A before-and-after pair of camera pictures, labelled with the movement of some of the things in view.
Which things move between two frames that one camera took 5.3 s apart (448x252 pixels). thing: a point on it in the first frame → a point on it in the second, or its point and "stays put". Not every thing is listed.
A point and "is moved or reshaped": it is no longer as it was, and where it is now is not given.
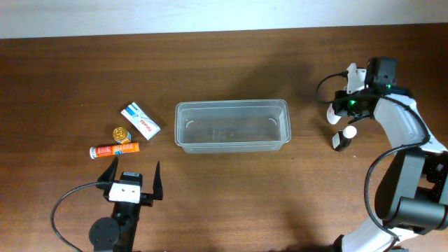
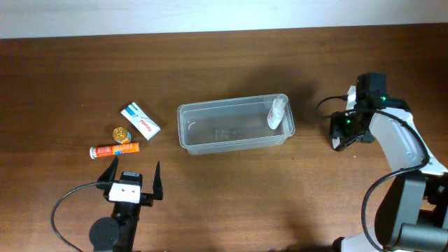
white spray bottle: (332, 117) is moved or reshaped
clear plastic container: (232, 126) stays put
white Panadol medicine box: (140, 120) stays put
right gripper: (341, 109) → (337, 129)
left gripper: (147, 199) stays put
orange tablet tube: (113, 150) stays put
